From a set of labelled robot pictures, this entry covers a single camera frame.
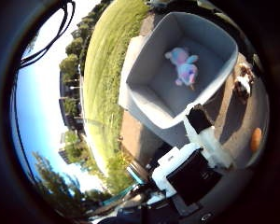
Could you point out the orange carrot plush toy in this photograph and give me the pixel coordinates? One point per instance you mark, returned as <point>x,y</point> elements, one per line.
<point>256,140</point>

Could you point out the brown and white dog plush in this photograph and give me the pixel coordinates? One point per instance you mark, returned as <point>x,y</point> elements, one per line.
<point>243,84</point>

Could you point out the pastel pink blue plush toy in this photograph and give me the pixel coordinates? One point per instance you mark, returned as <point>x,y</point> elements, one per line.
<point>185,70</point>

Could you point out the distant building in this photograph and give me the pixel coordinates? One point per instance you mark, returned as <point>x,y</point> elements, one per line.
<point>70,115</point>

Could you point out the grey fabric storage container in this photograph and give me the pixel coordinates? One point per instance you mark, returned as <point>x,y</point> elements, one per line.
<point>152,81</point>

